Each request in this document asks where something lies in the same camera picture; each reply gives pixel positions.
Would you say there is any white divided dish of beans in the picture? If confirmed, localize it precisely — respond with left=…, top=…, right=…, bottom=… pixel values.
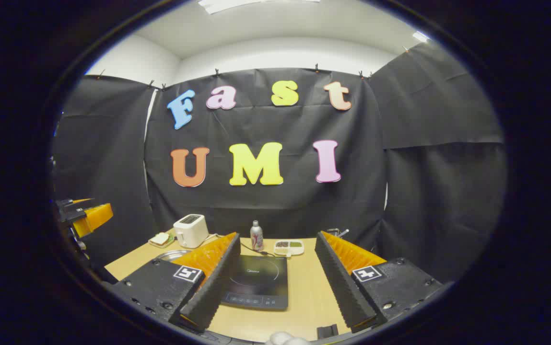
left=273, top=240, right=305, bottom=257

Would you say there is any black power cable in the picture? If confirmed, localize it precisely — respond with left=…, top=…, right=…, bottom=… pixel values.
left=239, top=242, right=276, bottom=257

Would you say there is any black backdrop cloth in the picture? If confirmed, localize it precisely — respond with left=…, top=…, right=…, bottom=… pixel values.
left=51, top=42, right=508, bottom=288

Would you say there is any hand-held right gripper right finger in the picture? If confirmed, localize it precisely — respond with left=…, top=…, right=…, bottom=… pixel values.
left=315, top=231, right=444, bottom=334

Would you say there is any black induction cooktop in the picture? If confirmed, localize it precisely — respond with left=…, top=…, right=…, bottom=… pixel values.
left=220, top=254, right=289, bottom=311

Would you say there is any steel pot with black handles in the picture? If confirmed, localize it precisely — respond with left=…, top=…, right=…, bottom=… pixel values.
left=154, top=249, right=192, bottom=262

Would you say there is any white toaster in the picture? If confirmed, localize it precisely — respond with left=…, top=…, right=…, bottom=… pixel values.
left=174, top=214, right=210, bottom=249

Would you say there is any silver bottle with pink label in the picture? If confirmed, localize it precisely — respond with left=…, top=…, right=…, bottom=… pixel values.
left=250, top=220, right=264, bottom=253

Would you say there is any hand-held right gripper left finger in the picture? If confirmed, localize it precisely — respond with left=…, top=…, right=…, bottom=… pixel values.
left=110, top=232, right=241, bottom=334

